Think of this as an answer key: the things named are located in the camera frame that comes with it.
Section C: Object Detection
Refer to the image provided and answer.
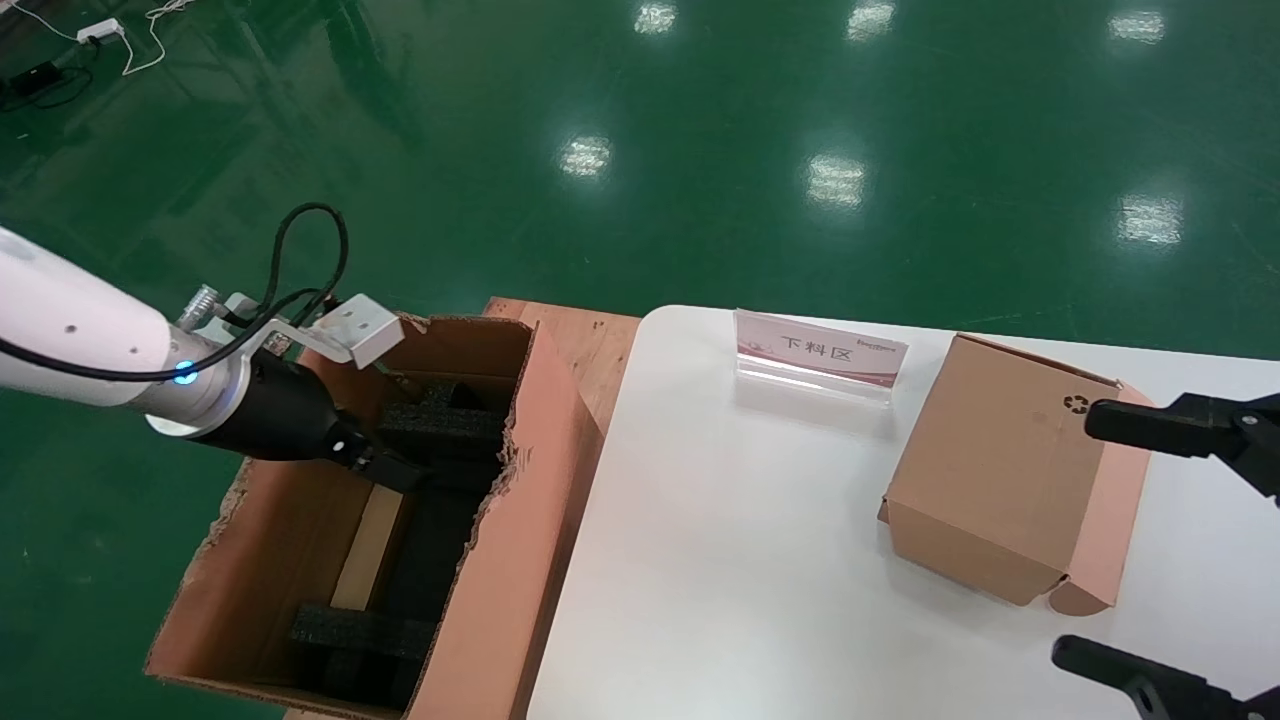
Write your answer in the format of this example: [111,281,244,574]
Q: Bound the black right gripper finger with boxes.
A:
[1084,393,1280,501]
[1050,636,1280,720]

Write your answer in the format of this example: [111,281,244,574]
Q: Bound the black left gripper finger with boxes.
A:
[345,438,433,493]

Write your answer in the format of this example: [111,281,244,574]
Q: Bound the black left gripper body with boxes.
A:
[190,355,377,467]

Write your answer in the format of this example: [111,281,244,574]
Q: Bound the small plain cardboard box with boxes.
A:
[330,487,411,613]

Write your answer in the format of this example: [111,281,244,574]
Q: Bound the big open cardboard box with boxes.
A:
[145,312,606,720]

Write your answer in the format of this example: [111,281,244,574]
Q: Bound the cardboard box with recycling symbol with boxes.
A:
[878,333,1163,617]

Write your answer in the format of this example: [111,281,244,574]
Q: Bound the black foam block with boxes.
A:
[378,385,506,466]
[290,602,438,709]

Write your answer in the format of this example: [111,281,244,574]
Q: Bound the black foam base pad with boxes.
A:
[385,465,501,621]

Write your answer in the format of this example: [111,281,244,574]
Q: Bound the wooden board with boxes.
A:
[483,297,641,436]

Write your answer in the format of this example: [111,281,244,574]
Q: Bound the acrylic sign with red label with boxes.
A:
[733,308,909,406]

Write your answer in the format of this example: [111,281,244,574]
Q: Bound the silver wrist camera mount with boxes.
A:
[235,293,404,369]

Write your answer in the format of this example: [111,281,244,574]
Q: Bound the braided black looped cable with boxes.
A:
[270,203,349,321]

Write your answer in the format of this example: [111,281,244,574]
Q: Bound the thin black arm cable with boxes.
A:
[0,290,331,383]

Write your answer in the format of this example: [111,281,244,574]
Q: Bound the white floor cable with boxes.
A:
[0,0,81,43]
[120,0,193,77]

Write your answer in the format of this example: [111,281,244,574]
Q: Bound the black floor cable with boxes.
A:
[0,40,101,111]

